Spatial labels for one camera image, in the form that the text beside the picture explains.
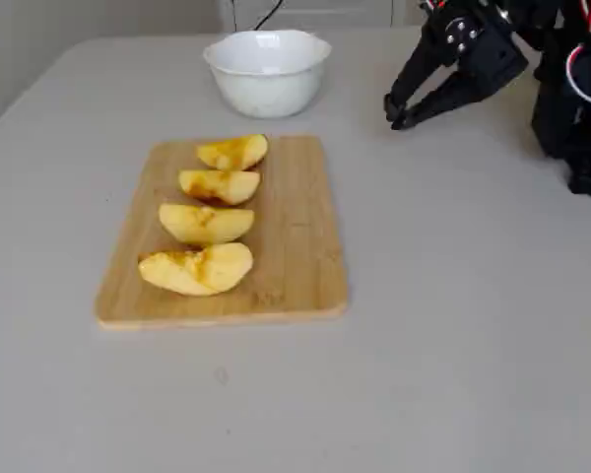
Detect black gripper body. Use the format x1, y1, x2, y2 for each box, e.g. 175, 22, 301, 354
428, 5, 530, 99

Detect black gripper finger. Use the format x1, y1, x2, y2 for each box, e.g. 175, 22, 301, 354
383, 21, 457, 122
390, 68, 490, 132

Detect yellow apple slice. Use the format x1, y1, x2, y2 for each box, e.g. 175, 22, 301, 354
195, 133, 270, 172
158, 202, 256, 246
178, 169, 262, 207
137, 241, 254, 298

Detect white ceramic bowl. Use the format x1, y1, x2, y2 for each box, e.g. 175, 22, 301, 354
202, 29, 333, 119

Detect bamboo cutting board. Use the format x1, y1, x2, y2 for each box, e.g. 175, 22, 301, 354
94, 134, 349, 331

